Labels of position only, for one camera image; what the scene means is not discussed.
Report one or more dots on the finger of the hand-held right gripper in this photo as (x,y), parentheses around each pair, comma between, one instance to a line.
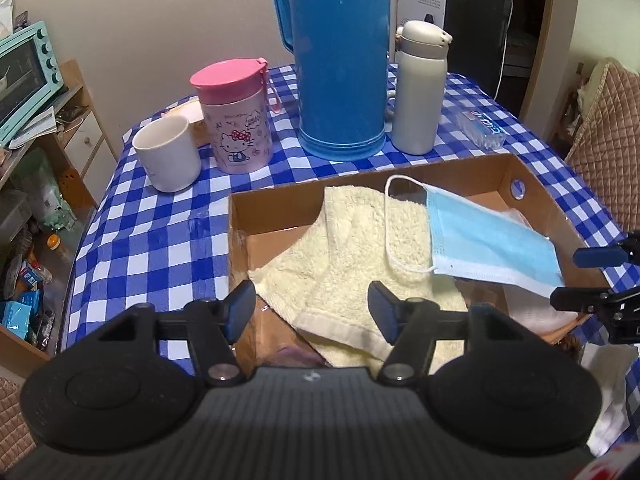
(575,299)
(595,257)

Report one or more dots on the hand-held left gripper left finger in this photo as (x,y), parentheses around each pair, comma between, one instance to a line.
(240,307)

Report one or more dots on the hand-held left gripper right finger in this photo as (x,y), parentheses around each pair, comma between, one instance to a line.
(382,310)

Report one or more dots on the pale yellow towel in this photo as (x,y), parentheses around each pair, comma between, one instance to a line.
(350,250)

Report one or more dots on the brown sock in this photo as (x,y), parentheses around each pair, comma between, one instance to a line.
(295,357)

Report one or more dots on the cardboard box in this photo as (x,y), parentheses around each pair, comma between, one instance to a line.
(542,197)

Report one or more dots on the blue face mask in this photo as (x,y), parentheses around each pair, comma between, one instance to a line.
(490,250)

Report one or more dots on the blue white checkered tablecloth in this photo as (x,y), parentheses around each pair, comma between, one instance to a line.
(165,230)

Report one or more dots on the quilted tan chair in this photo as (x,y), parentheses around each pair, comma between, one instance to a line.
(15,420)
(607,150)

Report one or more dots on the person's red white clothing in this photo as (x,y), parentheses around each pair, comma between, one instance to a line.
(617,465)

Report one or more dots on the white mug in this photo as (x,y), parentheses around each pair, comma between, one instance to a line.
(167,155)

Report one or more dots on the clear plastic bottle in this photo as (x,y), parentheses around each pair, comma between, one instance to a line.
(482,130)

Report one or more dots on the pink lidded cartoon cup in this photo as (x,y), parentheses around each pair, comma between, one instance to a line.
(240,130)

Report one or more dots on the white insulated bottle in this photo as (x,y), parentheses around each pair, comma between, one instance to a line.
(417,100)

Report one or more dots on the wooden shelf unit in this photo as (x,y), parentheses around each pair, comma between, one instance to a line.
(85,145)

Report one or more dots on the blue thermos jug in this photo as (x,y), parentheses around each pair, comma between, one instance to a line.
(340,60)

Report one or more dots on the black refrigerator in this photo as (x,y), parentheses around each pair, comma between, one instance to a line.
(475,20)

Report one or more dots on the paper booklet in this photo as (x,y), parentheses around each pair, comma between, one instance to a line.
(35,127)

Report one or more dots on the teal toaster oven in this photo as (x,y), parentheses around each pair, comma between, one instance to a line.
(25,75)

